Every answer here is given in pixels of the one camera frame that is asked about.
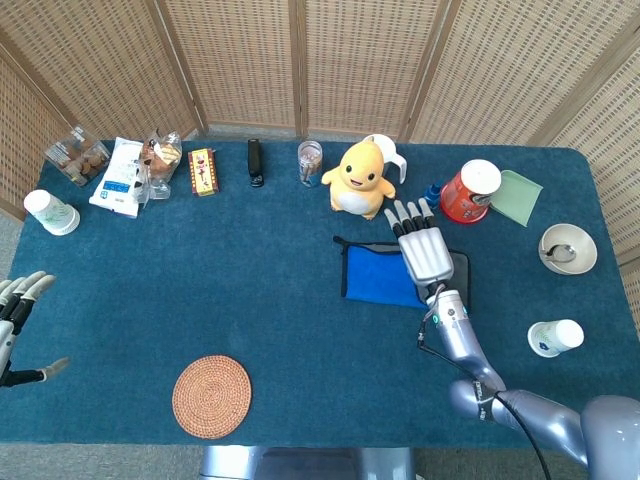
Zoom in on metal spoon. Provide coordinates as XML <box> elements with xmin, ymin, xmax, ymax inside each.
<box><xmin>542</xmin><ymin>243</ymin><xmax>578</xmax><ymax>264</ymax></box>

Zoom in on woven bamboo folding screen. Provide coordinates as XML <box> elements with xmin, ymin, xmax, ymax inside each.
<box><xmin>0</xmin><ymin>0</ymin><xmax>640</xmax><ymax>341</ymax></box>

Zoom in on beige bowl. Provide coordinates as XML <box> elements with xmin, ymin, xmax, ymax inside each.
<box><xmin>537</xmin><ymin>223</ymin><xmax>599</xmax><ymax>276</ymax></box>

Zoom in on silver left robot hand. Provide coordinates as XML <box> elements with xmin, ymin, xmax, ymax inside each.
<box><xmin>0</xmin><ymin>270</ymin><xmax>71</xmax><ymax>389</ymax></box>

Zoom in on paper cup with blue print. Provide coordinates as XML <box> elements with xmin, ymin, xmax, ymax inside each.
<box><xmin>526</xmin><ymin>318</ymin><xmax>585</xmax><ymax>359</ymax></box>

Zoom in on paper cup with green print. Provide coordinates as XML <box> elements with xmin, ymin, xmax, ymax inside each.
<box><xmin>23</xmin><ymin>189</ymin><xmax>82</xmax><ymax>237</ymax></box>

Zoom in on small blue bottle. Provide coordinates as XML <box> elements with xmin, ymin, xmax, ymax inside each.
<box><xmin>422</xmin><ymin>180</ymin><xmax>444</xmax><ymax>212</ymax></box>

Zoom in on small red yellow box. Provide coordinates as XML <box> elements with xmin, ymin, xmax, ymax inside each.
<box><xmin>187</xmin><ymin>147</ymin><xmax>221</xmax><ymax>198</ymax></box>

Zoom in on clear plastic cookie box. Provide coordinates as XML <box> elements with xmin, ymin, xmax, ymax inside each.
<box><xmin>43</xmin><ymin>124</ymin><xmax>112</xmax><ymax>188</ymax></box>

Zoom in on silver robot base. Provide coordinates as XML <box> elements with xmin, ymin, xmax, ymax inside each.
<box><xmin>199</xmin><ymin>445</ymin><xmax>417</xmax><ymax>480</ymax></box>

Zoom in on white snack bag blue print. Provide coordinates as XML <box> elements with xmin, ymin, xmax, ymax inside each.
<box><xmin>88</xmin><ymin>136</ymin><xmax>146</xmax><ymax>220</ymax></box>

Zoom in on black stapler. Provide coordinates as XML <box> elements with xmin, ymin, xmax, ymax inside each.
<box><xmin>247</xmin><ymin>138</ymin><xmax>266</xmax><ymax>189</ymax></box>

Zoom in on clear bag of bread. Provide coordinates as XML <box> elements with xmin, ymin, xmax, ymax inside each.
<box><xmin>135</xmin><ymin>128</ymin><xmax>183</xmax><ymax>201</ymax></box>

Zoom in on grey blue-backed cloth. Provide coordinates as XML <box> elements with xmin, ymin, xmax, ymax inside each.
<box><xmin>332</xmin><ymin>235</ymin><xmax>472</xmax><ymax>310</ymax></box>

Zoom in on clear jar with sticks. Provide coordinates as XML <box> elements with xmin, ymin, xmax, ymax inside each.
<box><xmin>297</xmin><ymin>140</ymin><xmax>324</xmax><ymax>189</ymax></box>

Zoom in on yellow plush toy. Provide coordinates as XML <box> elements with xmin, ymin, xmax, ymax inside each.
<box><xmin>320</xmin><ymin>138</ymin><xmax>397</xmax><ymax>222</ymax></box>

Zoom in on round woven rattan coaster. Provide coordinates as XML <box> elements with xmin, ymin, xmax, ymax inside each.
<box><xmin>171</xmin><ymin>354</ymin><xmax>253</xmax><ymax>440</ymax></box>

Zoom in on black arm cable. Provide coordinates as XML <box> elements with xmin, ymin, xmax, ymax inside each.
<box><xmin>417</xmin><ymin>319</ymin><xmax>554</xmax><ymax>480</ymax></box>

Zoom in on white plastic pitcher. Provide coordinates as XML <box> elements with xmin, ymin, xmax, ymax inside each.
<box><xmin>362</xmin><ymin>133</ymin><xmax>409</xmax><ymax>185</ymax></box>

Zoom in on light green cloth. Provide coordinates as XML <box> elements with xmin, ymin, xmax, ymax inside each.
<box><xmin>489</xmin><ymin>169</ymin><xmax>544</xmax><ymax>228</ymax></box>

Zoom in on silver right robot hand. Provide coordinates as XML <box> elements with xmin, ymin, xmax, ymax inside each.
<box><xmin>383</xmin><ymin>197</ymin><xmax>455</xmax><ymax>289</ymax></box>

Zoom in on blue table cloth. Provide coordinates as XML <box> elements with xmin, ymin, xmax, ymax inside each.
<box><xmin>0</xmin><ymin>138</ymin><xmax>640</xmax><ymax>449</ymax></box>

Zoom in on red instant noodle cup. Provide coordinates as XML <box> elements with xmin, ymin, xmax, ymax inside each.
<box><xmin>439</xmin><ymin>158</ymin><xmax>503</xmax><ymax>225</ymax></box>

